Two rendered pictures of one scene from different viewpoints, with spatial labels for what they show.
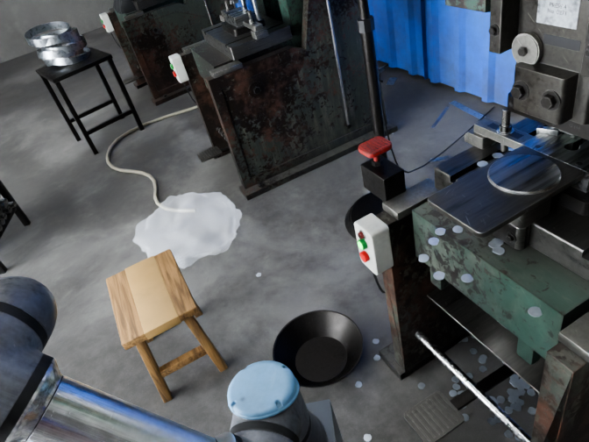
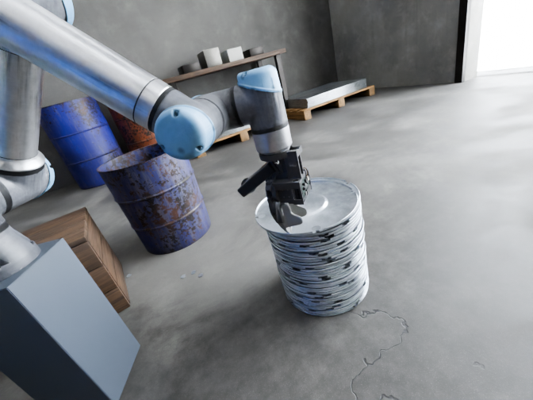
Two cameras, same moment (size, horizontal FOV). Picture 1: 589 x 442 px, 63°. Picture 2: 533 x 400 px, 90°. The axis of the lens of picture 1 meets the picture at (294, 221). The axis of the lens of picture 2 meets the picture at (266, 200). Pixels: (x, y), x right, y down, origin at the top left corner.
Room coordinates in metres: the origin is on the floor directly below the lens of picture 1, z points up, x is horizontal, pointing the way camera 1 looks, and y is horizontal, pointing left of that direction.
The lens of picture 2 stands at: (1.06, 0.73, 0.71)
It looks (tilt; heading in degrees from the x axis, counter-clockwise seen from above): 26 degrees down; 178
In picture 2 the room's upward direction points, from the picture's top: 16 degrees counter-clockwise
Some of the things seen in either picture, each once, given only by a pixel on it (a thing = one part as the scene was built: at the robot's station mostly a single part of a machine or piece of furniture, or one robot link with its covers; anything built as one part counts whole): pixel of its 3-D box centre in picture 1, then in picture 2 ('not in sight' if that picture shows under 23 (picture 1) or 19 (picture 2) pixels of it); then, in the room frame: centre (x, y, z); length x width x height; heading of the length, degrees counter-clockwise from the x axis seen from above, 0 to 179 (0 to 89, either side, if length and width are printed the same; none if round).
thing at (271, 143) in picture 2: not in sight; (273, 139); (0.53, 0.80, 0.58); 0.08 x 0.08 x 0.05
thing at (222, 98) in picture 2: not in sight; (212, 114); (0.52, 0.70, 0.65); 0.11 x 0.11 x 0.08; 74
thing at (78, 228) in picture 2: not in sight; (54, 278); (0.10, -0.13, 0.18); 0.40 x 0.38 x 0.35; 114
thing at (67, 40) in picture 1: (81, 82); not in sight; (3.35, 1.13, 0.40); 0.45 x 0.40 x 0.79; 31
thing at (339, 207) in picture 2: not in sight; (304, 204); (0.41, 0.86, 0.34); 0.29 x 0.29 x 0.01
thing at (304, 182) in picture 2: not in sight; (285, 175); (0.53, 0.81, 0.50); 0.09 x 0.08 x 0.12; 58
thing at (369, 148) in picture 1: (376, 157); not in sight; (0.97, -0.23, 0.72); 0.07 x 0.06 x 0.08; 109
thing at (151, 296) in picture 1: (166, 324); not in sight; (1.18, 0.52, 0.16); 0.34 x 0.24 x 0.34; 17
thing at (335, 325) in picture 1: (319, 352); not in sight; (0.99, 0.04, 0.04); 0.30 x 0.30 x 0.07
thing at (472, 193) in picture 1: (502, 211); not in sight; (0.67, -0.39, 0.72); 0.25 x 0.14 x 0.14; 109
